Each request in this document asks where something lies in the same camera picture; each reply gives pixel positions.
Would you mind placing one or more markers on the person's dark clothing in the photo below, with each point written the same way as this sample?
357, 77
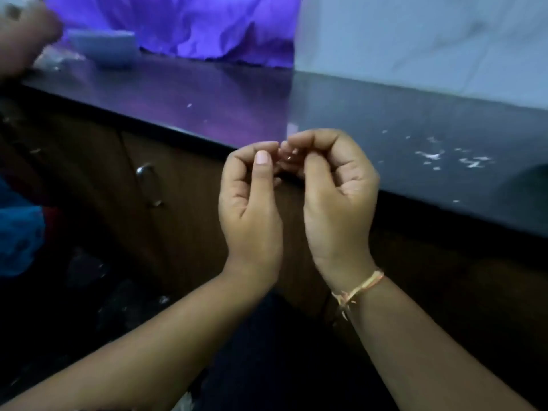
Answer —
282, 363

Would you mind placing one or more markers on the person's left hand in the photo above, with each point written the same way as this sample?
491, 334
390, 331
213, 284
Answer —
248, 226

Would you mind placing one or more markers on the blue cloth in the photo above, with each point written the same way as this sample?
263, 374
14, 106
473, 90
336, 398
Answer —
19, 235

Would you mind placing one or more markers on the person's left forearm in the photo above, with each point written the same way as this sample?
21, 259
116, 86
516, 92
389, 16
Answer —
150, 350

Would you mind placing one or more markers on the person's right forearm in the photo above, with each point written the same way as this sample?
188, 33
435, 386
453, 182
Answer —
411, 355

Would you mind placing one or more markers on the brown wooden cabinet door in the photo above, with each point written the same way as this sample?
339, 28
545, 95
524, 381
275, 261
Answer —
192, 218

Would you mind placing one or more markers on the purple cloth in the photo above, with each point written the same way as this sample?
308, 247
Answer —
205, 25

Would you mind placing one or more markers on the person's right hand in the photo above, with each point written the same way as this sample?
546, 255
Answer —
338, 209

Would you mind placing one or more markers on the scattered white peel scraps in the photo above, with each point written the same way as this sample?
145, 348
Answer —
430, 156

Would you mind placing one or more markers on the crumpled clear plastic wrapper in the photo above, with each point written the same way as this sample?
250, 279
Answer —
53, 59

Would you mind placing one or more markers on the person's left thumb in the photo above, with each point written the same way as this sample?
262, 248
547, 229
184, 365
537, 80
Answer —
261, 177

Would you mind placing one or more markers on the person's right thumb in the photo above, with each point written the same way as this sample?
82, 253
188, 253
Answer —
317, 177

